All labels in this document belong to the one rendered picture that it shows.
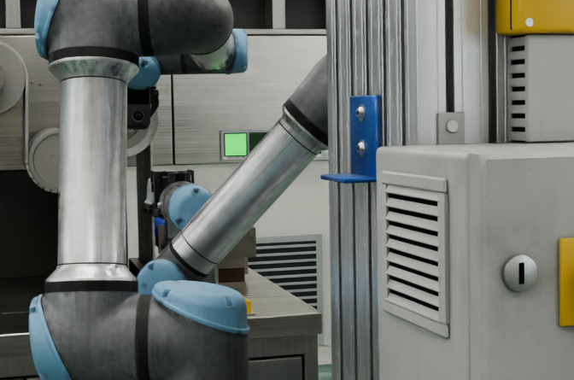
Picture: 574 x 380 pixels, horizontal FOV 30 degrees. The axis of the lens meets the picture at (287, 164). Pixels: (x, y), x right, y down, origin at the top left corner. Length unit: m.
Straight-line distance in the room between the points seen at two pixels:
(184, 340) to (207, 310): 0.05
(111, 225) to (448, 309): 0.59
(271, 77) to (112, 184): 1.22
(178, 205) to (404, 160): 0.78
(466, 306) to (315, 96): 0.71
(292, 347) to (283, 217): 3.02
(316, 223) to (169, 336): 3.74
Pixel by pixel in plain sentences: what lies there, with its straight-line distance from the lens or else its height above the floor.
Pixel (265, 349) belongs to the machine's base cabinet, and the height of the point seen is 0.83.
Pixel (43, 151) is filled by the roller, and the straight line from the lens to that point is 2.13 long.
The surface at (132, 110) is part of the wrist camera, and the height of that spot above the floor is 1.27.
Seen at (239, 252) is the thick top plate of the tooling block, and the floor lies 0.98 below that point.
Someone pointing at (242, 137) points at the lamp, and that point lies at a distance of 2.50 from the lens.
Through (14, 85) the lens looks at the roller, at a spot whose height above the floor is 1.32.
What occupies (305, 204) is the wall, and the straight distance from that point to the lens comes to 4.99.
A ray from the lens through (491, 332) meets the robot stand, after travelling 0.83.
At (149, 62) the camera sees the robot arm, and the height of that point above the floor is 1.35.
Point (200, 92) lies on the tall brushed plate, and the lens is 2.49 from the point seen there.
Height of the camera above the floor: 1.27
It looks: 3 degrees down
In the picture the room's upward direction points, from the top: 1 degrees counter-clockwise
